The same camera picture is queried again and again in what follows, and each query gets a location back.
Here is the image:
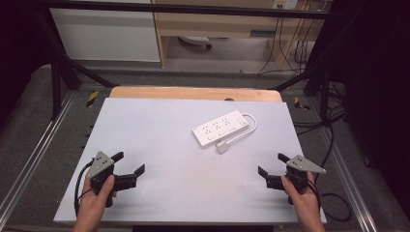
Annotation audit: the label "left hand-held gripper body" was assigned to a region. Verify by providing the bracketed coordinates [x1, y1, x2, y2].
[85, 150, 117, 209]

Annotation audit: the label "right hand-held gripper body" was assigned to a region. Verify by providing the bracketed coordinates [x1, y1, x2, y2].
[284, 154, 328, 206]

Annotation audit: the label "person's right hand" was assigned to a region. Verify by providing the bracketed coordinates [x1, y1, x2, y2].
[280, 171, 324, 224]

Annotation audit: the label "person's left hand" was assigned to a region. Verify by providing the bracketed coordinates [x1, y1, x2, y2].
[75, 174, 118, 224]

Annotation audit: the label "yellow black tape strip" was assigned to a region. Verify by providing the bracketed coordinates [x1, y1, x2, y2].
[85, 90, 100, 109]
[292, 96, 311, 111]

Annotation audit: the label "white plug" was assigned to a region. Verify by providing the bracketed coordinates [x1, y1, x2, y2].
[215, 140, 230, 155]

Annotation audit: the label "white power strip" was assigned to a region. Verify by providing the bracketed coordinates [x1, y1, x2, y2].
[190, 109, 250, 149]

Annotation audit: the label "wooden board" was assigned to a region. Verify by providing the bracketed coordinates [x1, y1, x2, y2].
[108, 85, 283, 103]

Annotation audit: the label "black curtain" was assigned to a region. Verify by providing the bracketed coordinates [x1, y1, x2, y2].
[0, 0, 54, 125]
[322, 0, 410, 220]

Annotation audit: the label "white cabinet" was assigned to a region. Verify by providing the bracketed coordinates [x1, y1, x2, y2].
[49, 7, 161, 63]

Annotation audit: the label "office chair base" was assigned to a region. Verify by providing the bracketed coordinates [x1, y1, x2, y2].
[177, 35, 214, 50]

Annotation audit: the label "wooden desk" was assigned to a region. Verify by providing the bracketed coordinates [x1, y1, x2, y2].
[151, 0, 324, 71]

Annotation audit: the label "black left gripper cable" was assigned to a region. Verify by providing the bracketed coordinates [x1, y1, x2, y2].
[73, 158, 95, 218]

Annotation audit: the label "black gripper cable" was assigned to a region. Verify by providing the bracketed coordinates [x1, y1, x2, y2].
[306, 179, 353, 222]
[73, 158, 95, 218]

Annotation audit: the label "white power strip cable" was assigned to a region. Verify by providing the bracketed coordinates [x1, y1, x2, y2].
[225, 112, 258, 147]

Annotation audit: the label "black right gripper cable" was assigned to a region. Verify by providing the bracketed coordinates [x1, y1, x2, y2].
[306, 179, 353, 222]

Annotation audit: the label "aluminium rail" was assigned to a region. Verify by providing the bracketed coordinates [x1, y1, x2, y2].
[322, 128, 379, 232]
[0, 91, 77, 220]

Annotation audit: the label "black floor cables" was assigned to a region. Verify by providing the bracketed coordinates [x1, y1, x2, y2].
[289, 80, 351, 182]

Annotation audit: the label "black metal frame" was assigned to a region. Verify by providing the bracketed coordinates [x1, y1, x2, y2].
[32, 0, 343, 122]

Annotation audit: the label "hanging desk cables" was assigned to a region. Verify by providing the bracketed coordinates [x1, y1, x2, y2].
[256, 14, 311, 75]

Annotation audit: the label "white wall socket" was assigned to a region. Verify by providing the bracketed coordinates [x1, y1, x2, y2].
[272, 0, 300, 11]

